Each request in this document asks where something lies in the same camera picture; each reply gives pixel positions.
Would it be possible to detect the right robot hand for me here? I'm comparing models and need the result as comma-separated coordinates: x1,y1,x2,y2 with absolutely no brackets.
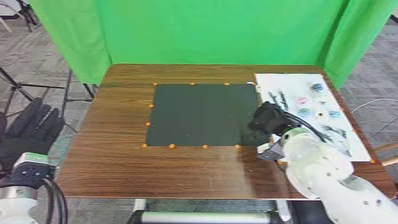
245,101,298,137

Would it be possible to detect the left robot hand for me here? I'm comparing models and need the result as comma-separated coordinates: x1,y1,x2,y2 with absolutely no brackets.
0,97,65,172

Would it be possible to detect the bunch of green sprigs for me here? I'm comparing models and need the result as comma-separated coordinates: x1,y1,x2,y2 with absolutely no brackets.
264,90,292,112

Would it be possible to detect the white sheet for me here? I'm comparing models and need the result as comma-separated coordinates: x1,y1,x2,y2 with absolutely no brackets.
252,73,374,164

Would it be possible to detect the dark mat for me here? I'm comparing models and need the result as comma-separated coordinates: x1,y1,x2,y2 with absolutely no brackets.
141,83,262,148

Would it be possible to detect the green sprig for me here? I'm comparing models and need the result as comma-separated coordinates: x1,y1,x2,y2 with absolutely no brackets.
321,125,351,140

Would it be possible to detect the black tripod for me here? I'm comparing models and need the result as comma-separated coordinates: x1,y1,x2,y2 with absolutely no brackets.
0,67,67,113

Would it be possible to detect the pale grey bar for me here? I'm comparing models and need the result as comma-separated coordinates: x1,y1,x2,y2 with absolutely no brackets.
136,211,280,224

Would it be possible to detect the black cable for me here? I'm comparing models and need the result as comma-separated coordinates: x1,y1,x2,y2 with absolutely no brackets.
278,111,332,142

